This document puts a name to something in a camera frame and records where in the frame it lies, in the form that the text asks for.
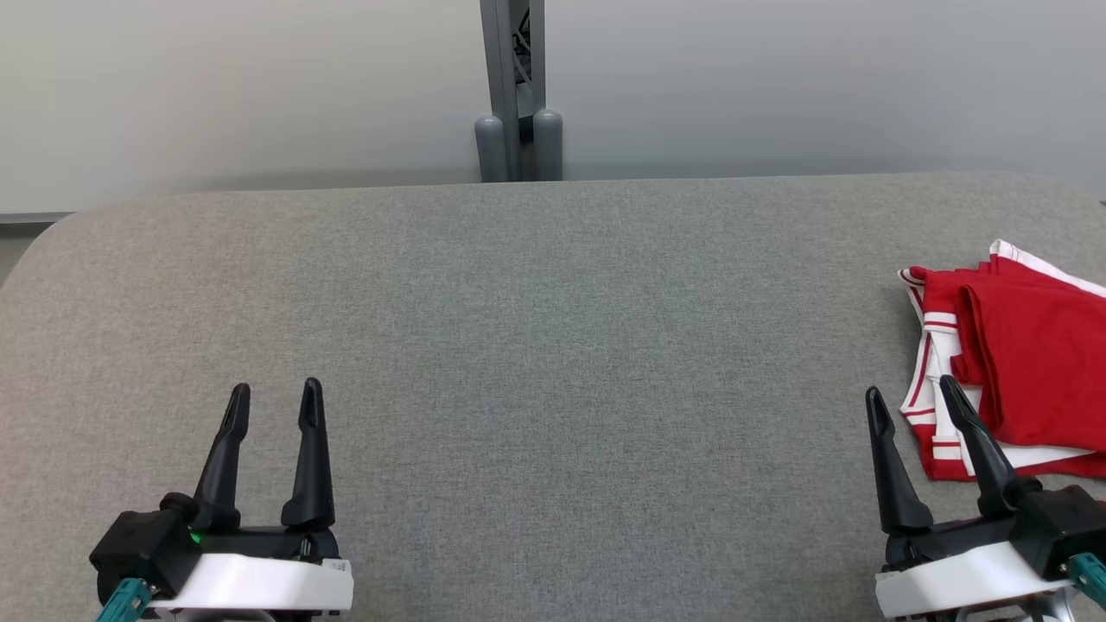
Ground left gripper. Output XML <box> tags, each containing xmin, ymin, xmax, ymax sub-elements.
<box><xmin>147</xmin><ymin>378</ymin><xmax>355</xmax><ymax>622</ymax></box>

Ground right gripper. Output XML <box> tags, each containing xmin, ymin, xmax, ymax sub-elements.
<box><xmin>866</xmin><ymin>374</ymin><xmax>1081</xmax><ymax>622</ymax></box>

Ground red white basketball jersey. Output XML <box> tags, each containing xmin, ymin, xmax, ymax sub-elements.
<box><xmin>899</xmin><ymin>263</ymin><xmax>1106</xmax><ymax>481</ymax></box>

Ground red white sports shorts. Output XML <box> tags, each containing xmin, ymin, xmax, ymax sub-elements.
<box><xmin>988</xmin><ymin>240</ymin><xmax>1106</xmax><ymax>293</ymax></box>

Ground right camera cable teal plug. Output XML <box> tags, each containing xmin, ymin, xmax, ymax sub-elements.
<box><xmin>1067</xmin><ymin>553</ymin><xmax>1106</xmax><ymax>607</ymax></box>

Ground grey cylindrical post foot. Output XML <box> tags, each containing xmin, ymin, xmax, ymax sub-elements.
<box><xmin>532</xmin><ymin>109</ymin><xmax>563</xmax><ymax>182</ymax></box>
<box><xmin>474</xmin><ymin>115</ymin><xmax>505</xmax><ymax>183</ymax></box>

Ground grey metal partition post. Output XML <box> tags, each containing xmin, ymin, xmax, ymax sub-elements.
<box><xmin>480</xmin><ymin>0</ymin><xmax>547</xmax><ymax>182</ymax></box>

